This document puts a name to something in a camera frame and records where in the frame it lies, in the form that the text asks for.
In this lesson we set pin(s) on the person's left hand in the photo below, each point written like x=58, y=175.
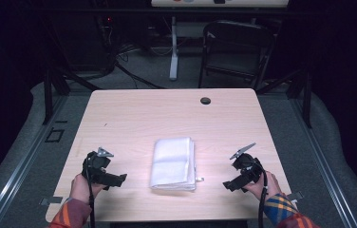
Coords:
x=78, y=190

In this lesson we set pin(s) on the black folding chair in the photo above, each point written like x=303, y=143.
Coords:
x=236, y=34

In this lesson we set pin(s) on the short black tape strip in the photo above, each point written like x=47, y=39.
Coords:
x=61, y=121

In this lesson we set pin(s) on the grey table bracket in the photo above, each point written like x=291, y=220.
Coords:
x=295, y=196
x=51, y=200

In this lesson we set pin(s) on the dark computer tower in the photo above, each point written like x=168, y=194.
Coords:
x=84, y=41

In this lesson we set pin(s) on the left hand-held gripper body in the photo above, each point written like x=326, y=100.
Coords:
x=94, y=164

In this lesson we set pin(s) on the white table leg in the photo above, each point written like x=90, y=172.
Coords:
x=174, y=57

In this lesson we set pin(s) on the person's right hand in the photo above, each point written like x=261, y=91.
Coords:
x=273, y=186

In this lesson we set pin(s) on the white cloth towel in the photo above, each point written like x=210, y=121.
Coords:
x=172, y=164

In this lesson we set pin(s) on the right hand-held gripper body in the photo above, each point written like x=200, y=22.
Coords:
x=248, y=166

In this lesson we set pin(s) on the aluminium floor rail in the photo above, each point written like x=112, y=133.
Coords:
x=24, y=164
x=322, y=164

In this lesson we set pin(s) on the black metal stand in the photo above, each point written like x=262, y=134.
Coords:
x=48, y=95
x=308, y=101

